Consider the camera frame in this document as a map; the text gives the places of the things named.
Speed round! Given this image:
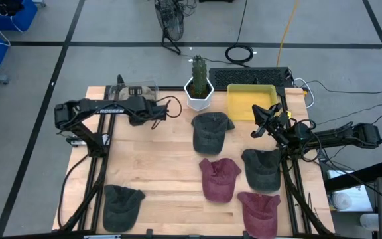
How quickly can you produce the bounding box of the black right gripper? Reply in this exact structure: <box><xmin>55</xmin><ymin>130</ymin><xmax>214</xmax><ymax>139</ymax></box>
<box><xmin>250</xmin><ymin>103</ymin><xmax>293</xmax><ymax>145</ymax></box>

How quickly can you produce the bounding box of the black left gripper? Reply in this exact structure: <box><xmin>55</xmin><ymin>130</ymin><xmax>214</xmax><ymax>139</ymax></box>
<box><xmin>127</xmin><ymin>98</ymin><xmax>169</xmax><ymax>127</ymax></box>

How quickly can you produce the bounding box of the dark grey baseball cap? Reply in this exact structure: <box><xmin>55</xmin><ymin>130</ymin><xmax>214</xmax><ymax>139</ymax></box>
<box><xmin>241</xmin><ymin>148</ymin><xmax>283</xmax><ymax>193</ymax></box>
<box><xmin>190</xmin><ymin>112</ymin><xmax>236</xmax><ymax>156</ymax></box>

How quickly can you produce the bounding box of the maroon baseball cap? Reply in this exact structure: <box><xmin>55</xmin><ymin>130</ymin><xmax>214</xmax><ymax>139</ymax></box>
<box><xmin>199</xmin><ymin>157</ymin><xmax>243</xmax><ymax>204</ymax></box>
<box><xmin>237</xmin><ymin>191</ymin><xmax>282</xmax><ymax>239</ymax></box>

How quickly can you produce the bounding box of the black baseball cap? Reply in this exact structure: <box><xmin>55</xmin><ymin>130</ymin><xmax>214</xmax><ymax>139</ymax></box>
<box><xmin>102</xmin><ymin>184</ymin><xmax>147</xmax><ymax>234</ymax></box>

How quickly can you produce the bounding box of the yellow plastic bin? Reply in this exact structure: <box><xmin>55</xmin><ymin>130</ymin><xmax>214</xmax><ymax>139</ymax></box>
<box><xmin>226</xmin><ymin>83</ymin><xmax>280</xmax><ymax>122</ymax></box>

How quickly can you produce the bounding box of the white hexagonal plant pot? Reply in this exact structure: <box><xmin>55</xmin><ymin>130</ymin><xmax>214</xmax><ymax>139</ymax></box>
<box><xmin>183</xmin><ymin>76</ymin><xmax>215</xmax><ymax>112</ymax></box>

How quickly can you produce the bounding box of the green cactus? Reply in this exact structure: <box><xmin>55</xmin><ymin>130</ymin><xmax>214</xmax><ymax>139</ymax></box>
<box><xmin>190</xmin><ymin>54</ymin><xmax>208</xmax><ymax>96</ymax></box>

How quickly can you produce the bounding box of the white paper roll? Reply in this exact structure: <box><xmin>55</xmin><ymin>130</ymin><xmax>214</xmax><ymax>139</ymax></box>
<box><xmin>359</xmin><ymin>213</ymin><xmax>380</xmax><ymax>232</ymax></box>
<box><xmin>330</xmin><ymin>191</ymin><xmax>353</xmax><ymax>212</ymax></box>

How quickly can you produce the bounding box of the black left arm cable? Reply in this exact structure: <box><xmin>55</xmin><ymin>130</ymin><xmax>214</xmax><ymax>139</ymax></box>
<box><xmin>151</xmin><ymin>95</ymin><xmax>182</xmax><ymax>131</ymax></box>

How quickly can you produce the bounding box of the white looped cable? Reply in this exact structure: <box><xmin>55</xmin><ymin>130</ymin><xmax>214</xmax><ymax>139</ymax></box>
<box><xmin>292</xmin><ymin>78</ymin><xmax>316</xmax><ymax>110</ymax></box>

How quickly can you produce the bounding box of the black hanging cable with coil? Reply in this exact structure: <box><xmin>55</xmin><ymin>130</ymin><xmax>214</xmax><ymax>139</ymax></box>
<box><xmin>224</xmin><ymin>0</ymin><xmax>255</xmax><ymax>64</ymax></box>

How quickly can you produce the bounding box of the black wire floor fan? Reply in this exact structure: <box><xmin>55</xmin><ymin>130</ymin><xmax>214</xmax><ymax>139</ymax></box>
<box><xmin>153</xmin><ymin>0</ymin><xmax>185</xmax><ymax>56</ymax></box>

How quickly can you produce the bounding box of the yellow hanging cable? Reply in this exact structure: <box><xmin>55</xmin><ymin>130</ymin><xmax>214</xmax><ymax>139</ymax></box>
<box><xmin>276</xmin><ymin>0</ymin><xmax>300</xmax><ymax>67</ymax></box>

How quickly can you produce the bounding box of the black aluminium table frame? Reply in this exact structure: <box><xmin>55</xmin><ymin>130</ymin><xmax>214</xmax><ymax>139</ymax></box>
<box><xmin>58</xmin><ymin>84</ymin><xmax>336</xmax><ymax>239</ymax></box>

